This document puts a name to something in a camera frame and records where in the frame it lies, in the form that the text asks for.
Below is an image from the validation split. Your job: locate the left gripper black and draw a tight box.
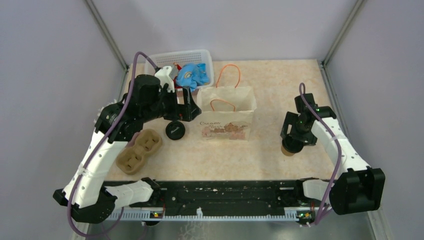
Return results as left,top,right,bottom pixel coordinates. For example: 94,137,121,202
141,84,201,123

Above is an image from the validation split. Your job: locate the black cup lid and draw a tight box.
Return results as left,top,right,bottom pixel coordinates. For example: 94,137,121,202
281,135,304,154

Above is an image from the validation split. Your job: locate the brown paper coffee cup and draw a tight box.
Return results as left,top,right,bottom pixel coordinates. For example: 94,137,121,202
281,146,295,157

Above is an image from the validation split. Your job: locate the beige paper bag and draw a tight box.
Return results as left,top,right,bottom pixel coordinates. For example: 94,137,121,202
196,63,258,142

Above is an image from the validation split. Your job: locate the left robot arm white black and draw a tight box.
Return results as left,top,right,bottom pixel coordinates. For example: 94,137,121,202
53,65,202,224

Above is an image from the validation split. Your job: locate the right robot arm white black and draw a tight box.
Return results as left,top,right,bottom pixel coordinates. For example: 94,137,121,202
280,93,386,215

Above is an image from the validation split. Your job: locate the black lid stack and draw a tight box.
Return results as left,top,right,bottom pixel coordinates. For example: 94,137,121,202
165,121,186,141

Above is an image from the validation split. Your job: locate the blue cloth toy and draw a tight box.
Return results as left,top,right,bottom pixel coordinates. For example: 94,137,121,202
177,63,210,92

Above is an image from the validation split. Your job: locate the red cloth toy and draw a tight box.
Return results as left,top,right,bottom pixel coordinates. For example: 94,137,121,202
171,62,182,89

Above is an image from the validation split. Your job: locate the white plastic basket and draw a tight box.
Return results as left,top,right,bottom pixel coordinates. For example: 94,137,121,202
149,49,215,96

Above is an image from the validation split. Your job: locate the white wrapped straws bundle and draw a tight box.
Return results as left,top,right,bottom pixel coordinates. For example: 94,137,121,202
93,99,118,124

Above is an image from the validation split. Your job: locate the brown pulp cup carrier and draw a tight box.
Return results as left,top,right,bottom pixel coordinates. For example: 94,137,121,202
115,129,163,175

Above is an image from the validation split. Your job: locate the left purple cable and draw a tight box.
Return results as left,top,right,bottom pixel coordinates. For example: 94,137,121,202
66,51,160,240

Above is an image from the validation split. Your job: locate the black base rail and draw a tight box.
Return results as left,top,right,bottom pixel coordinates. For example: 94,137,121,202
129,179,332,218

